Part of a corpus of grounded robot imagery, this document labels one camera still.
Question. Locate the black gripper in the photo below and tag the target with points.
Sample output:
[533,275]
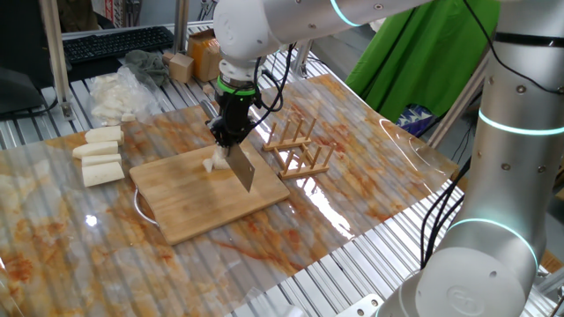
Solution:
[235,116]

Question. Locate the steel cleaver knife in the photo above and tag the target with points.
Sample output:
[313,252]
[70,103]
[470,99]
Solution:
[244,171]

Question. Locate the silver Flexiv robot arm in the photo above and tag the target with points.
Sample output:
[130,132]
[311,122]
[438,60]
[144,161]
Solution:
[506,176]

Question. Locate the long white radish piece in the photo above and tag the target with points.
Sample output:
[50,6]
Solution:
[219,160]

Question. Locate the thin white radish slice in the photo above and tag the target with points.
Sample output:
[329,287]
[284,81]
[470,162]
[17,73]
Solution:
[207,166]

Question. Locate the small white radish bit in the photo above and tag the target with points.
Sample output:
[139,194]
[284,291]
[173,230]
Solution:
[128,117]

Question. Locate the plastic bag of radish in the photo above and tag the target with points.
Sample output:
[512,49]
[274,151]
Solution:
[114,97]

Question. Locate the white radish chunk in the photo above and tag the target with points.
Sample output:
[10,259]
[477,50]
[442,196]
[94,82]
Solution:
[101,174]
[101,159]
[94,149]
[103,134]

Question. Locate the tiny tan block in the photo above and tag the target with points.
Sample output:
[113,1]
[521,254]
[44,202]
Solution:
[208,88]

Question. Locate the taped cardboard box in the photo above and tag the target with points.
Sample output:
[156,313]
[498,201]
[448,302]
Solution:
[203,57]

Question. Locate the small wooden block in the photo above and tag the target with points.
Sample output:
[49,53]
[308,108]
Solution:
[180,68]

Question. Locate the wooden peg knife rack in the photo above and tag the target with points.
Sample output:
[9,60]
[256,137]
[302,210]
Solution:
[304,169]

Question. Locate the wooden cutting board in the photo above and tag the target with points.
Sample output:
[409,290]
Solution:
[185,202]

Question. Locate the small tan block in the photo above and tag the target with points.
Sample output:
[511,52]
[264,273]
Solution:
[168,58]

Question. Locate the grey green rag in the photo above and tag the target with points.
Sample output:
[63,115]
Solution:
[147,64]

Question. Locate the black keyboard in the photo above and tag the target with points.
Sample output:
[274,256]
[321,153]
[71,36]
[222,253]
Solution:
[114,44]

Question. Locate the blue white patterned bag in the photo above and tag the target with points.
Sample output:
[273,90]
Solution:
[414,121]

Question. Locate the green cloth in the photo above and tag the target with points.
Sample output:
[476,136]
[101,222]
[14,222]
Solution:
[418,70]

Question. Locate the marble pattern table mat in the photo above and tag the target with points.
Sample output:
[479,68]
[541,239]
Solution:
[66,264]

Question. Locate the black computer monitor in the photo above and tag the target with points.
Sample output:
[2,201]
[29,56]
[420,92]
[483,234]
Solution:
[22,35]

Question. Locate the aluminium frame post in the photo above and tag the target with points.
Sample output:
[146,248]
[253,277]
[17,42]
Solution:
[55,53]
[454,110]
[180,26]

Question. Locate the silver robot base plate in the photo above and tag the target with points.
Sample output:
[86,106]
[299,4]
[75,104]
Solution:
[361,306]

